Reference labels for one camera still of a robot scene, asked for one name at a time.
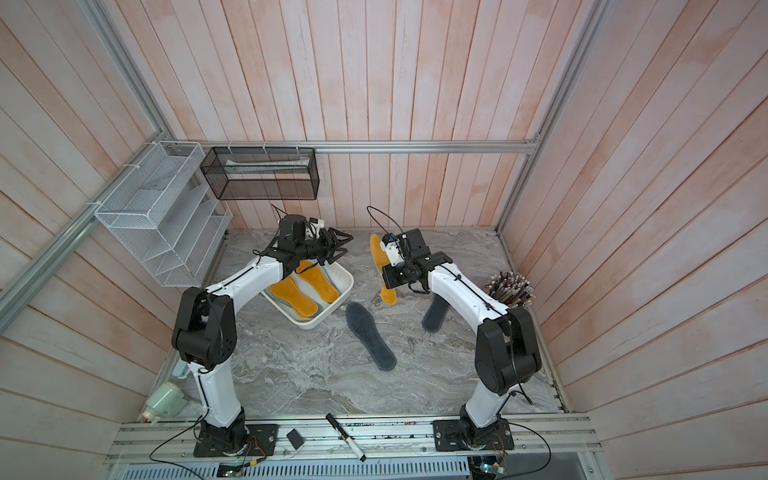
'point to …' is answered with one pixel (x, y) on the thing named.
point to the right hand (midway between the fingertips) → (385, 273)
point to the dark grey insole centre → (364, 328)
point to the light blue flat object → (180, 369)
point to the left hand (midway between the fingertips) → (352, 244)
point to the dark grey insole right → (435, 314)
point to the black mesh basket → (262, 173)
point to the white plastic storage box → (311, 293)
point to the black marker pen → (356, 448)
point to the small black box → (295, 439)
